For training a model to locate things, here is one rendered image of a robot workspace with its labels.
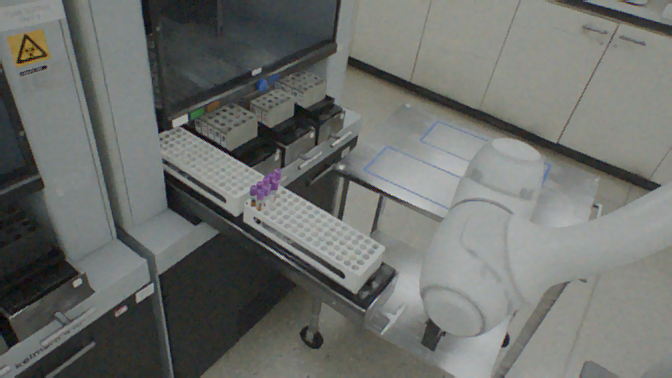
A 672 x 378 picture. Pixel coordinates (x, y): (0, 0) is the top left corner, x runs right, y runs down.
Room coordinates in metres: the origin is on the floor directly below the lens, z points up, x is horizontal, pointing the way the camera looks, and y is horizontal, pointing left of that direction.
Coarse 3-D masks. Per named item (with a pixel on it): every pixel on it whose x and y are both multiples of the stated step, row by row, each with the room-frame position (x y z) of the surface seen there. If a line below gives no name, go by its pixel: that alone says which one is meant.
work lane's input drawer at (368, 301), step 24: (168, 192) 0.83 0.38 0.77; (192, 192) 0.80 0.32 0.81; (216, 216) 0.75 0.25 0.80; (240, 216) 0.75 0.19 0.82; (240, 240) 0.72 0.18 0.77; (264, 240) 0.70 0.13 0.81; (288, 264) 0.65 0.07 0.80; (384, 264) 0.68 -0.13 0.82; (312, 288) 0.62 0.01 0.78; (336, 288) 0.60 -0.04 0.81; (384, 288) 0.63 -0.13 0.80; (360, 312) 0.56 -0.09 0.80; (384, 312) 0.61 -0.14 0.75; (384, 336) 0.55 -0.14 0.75
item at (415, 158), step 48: (384, 144) 1.12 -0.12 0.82; (432, 144) 1.16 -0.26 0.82; (480, 144) 1.20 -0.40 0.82; (336, 192) 0.97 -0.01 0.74; (384, 192) 0.92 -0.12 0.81; (432, 192) 0.94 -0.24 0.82; (576, 192) 1.04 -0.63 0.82; (384, 240) 1.30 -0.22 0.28; (480, 336) 0.94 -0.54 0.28; (528, 336) 0.73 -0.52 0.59
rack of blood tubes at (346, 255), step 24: (288, 192) 0.80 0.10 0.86; (264, 216) 0.71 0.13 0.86; (288, 216) 0.73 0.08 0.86; (312, 216) 0.74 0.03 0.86; (288, 240) 0.70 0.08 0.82; (312, 240) 0.67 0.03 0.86; (336, 240) 0.68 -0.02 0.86; (360, 240) 0.69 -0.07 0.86; (312, 264) 0.64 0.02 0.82; (336, 264) 0.62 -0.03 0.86; (360, 264) 0.63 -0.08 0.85; (360, 288) 0.61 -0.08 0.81
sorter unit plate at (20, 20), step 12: (48, 0) 0.68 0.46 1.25; (60, 0) 0.69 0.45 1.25; (0, 12) 0.62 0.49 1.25; (12, 12) 0.63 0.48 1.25; (24, 12) 0.65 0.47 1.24; (36, 12) 0.66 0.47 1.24; (48, 12) 0.67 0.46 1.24; (60, 12) 0.69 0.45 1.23; (0, 24) 0.62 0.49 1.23; (12, 24) 0.63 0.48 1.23; (24, 24) 0.64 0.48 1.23
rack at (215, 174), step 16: (176, 128) 0.97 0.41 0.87; (160, 144) 0.89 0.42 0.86; (176, 144) 0.91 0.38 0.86; (192, 144) 0.91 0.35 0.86; (208, 144) 0.92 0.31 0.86; (176, 160) 0.84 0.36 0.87; (192, 160) 0.86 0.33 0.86; (208, 160) 0.86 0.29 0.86; (224, 160) 0.87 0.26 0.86; (176, 176) 0.84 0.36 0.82; (192, 176) 0.86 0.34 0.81; (208, 176) 0.81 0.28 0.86; (224, 176) 0.82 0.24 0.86; (240, 176) 0.83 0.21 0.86; (256, 176) 0.84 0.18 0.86; (208, 192) 0.82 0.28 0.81; (224, 192) 0.76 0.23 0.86; (240, 192) 0.77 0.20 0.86; (240, 208) 0.76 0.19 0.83
